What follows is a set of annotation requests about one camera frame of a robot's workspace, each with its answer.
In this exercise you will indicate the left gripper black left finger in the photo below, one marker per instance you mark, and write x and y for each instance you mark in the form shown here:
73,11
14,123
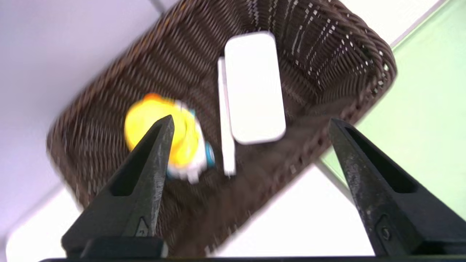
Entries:
134,196

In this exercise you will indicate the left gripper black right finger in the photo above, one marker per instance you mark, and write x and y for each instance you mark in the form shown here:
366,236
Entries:
393,211

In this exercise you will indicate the yellow duck toy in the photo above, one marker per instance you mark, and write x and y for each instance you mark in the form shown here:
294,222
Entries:
185,138

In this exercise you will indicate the white marker pen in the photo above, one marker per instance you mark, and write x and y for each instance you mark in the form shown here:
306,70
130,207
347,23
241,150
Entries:
226,145

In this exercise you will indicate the white rounded rectangular case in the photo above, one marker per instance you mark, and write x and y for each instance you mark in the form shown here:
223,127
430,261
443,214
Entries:
255,91

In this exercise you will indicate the dark brown wicker basket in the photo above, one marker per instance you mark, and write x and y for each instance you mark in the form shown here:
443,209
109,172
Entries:
174,47

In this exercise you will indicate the light green plastic tray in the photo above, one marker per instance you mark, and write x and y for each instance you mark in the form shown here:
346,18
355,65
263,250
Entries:
429,91

